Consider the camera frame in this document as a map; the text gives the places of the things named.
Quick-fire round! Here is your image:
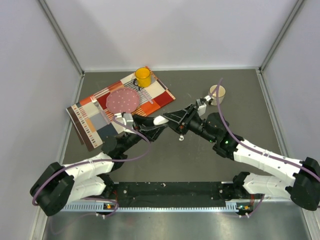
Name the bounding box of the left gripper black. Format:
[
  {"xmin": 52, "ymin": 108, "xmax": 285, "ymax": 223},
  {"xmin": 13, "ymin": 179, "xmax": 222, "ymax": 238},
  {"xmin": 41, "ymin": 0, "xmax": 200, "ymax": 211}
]
[{"xmin": 119, "ymin": 113, "xmax": 169, "ymax": 153}]

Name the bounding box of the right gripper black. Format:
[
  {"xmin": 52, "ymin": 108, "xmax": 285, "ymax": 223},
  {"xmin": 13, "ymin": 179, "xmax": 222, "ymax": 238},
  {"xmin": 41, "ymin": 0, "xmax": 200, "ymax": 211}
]
[{"xmin": 161, "ymin": 104, "xmax": 217, "ymax": 144}]

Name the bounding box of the white earbud charging case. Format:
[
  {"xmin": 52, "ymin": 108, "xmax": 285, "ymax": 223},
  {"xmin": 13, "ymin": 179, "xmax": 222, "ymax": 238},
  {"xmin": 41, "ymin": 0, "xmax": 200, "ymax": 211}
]
[{"xmin": 153, "ymin": 115, "xmax": 169, "ymax": 126}]

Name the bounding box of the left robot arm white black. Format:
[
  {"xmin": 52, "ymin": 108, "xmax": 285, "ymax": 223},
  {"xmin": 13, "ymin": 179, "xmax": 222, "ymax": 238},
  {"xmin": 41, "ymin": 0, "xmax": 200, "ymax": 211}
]
[{"xmin": 30, "ymin": 113, "xmax": 169, "ymax": 217}]

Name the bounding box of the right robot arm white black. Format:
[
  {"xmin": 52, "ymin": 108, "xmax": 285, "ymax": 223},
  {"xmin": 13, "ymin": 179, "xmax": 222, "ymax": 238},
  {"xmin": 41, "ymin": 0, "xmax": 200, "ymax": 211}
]
[{"xmin": 153, "ymin": 104, "xmax": 320, "ymax": 211}]

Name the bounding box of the pink dotted plate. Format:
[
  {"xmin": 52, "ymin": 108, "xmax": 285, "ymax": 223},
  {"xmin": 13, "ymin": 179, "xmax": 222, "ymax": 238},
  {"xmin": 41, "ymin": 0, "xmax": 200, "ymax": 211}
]
[{"xmin": 106, "ymin": 87, "xmax": 140, "ymax": 114}]

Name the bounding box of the patterned orange placemat cloth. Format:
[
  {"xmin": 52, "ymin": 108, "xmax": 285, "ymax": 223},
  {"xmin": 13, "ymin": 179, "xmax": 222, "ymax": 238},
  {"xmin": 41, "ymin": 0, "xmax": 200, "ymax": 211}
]
[{"xmin": 66, "ymin": 71, "xmax": 176, "ymax": 152}]

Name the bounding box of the yellow mug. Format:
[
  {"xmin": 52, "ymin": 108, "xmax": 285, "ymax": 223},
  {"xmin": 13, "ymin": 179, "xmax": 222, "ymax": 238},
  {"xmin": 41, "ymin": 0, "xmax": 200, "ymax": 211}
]
[{"xmin": 133, "ymin": 67, "xmax": 152, "ymax": 88}]

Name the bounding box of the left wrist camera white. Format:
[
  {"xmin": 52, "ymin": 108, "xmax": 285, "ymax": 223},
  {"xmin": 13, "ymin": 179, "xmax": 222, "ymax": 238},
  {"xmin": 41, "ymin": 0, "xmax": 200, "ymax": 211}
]
[{"xmin": 113, "ymin": 112, "xmax": 134, "ymax": 129}]

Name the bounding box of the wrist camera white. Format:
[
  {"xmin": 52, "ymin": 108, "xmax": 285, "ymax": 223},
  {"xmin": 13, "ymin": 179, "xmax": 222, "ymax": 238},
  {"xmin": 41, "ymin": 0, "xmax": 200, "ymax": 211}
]
[
  {"xmin": 195, "ymin": 95, "xmax": 212, "ymax": 117},
  {"xmin": 113, "ymin": 112, "xmax": 134, "ymax": 129}
]

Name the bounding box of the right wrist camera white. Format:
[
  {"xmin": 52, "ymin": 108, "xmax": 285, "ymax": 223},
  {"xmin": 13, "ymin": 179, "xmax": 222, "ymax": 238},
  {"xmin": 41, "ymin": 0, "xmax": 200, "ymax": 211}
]
[{"xmin": 195, "ymin": 95, "xmax": 212, "ymax": 117}]

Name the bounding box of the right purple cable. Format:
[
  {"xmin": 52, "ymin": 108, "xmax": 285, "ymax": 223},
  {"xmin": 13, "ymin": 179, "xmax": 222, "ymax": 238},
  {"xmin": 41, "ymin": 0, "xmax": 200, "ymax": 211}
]
[{"xmin": 209, "ymin": 77, "xmax": 320, "ymax": 218}]

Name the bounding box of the purple cable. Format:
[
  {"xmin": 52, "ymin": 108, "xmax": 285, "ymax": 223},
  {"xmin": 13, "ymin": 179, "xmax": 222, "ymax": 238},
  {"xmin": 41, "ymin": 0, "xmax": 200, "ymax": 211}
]
[
  {"xmin": 31, "ymin": 114, "xmax": 152, "ymax": 218},
  {"xmin": 209, "ymin": 77, "xmax": 320, "ymax": 218}
]

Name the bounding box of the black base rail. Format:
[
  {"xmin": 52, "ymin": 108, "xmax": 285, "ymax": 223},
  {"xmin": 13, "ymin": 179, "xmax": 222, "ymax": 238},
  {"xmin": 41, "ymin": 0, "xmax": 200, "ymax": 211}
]
[{"xmin": 114, "ymin": 181, "xmax": 240, "ymax": 208}]

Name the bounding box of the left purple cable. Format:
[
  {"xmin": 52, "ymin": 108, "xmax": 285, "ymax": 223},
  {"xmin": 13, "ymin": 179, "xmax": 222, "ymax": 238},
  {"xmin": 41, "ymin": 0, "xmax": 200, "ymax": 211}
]
[{"xmin": 31, "ymin": 114, "xmax": 152, "ymax": 218}]

